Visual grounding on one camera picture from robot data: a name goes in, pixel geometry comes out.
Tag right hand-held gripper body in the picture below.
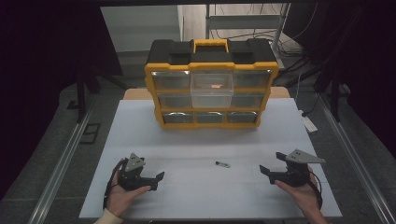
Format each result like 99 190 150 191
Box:
268 148 327 188

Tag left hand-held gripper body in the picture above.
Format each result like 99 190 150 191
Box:
119 152 158 191

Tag single clear plastic drawer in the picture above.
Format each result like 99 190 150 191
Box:
190 72 234 109

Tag yellow and black organizer cabinet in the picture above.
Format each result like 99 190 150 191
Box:
144 38 280 131

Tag person's right hand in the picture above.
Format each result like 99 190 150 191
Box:
274 165 322 216

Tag person's left hand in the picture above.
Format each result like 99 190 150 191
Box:
105 168 152 218

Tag white power strip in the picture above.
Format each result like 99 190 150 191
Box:
299 109 318 134

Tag black stand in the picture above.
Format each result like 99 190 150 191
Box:
313 69 351 123
65 65 103 124

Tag set of clear drawers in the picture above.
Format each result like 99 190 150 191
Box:
150 69 273 125

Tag dark curtain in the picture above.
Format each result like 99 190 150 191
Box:
282 0 396 161
0 0 124 202

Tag metal rack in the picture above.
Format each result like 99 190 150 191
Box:
205 3 292 51

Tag grey panel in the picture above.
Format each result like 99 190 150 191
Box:
99 5 185 53

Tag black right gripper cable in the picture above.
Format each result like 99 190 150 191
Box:
307 170 324 210

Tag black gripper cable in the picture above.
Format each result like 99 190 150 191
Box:
103 158 128 210
307 170 324 210

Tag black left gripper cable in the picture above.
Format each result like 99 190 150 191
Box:
103 158 128 210

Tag black floor frame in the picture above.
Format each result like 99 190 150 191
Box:
79 122 102 145

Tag metal floor rail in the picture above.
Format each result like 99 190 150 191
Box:
317 92 396 224
27 98 96 224

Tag bundle of black cables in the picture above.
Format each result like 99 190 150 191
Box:
273 29 317 89

